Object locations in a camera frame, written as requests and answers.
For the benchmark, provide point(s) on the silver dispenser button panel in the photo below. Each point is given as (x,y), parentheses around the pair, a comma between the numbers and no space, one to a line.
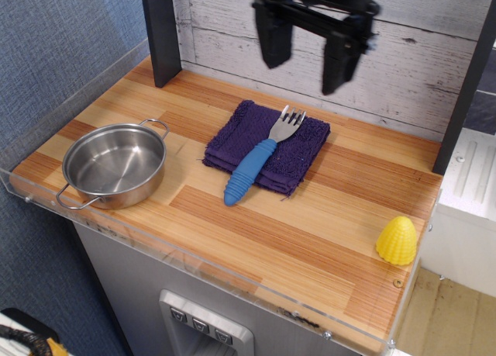
(197,330)

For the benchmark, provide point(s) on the clear acrylic guard rail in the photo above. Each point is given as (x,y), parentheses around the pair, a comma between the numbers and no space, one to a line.
(309,258)

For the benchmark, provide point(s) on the grey toy fridge cabinet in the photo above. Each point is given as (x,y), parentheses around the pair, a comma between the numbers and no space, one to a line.
(133,282)

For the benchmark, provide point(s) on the left dark post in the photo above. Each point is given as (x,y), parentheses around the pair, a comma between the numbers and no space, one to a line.
(162,39)

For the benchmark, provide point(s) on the stainless steel pan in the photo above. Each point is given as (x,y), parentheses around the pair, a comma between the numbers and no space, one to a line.
(115,166)

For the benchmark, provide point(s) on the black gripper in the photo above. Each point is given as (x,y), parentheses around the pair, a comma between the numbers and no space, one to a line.
(346,25)

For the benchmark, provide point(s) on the purple folded towel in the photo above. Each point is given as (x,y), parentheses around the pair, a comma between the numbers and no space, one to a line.
(243,145)

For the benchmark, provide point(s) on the yellow toy corn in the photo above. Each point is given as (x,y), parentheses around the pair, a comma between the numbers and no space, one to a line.
(397,243)

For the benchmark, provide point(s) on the blue handled metal fork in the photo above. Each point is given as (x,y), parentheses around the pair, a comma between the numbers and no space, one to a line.
(250,166)

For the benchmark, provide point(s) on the yellow black object corner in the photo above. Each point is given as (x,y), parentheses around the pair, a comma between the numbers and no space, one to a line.
(37,344)

